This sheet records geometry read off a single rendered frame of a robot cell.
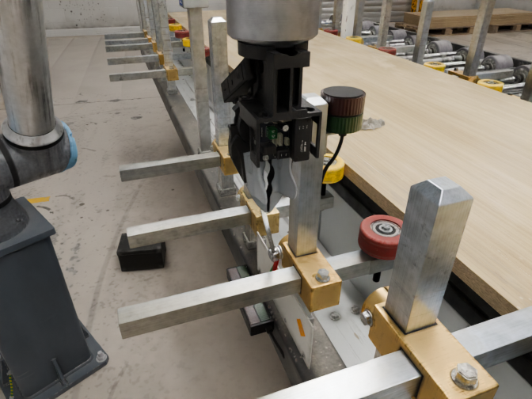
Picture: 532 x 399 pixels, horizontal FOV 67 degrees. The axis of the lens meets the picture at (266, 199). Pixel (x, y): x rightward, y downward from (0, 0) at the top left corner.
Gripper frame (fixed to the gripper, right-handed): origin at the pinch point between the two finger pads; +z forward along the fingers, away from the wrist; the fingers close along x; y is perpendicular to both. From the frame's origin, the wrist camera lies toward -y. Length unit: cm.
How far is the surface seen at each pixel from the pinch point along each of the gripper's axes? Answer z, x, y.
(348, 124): -8.1, 12.2, -1.7
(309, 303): 16.7, 5.5, 4.2
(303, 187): 1.0, 6.8, -2.9
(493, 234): 10.4, 36.0, 5.9
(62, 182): 101, -62, -220
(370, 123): 9, 42, -40
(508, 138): 10, 70, -23
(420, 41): 7, 115, -115
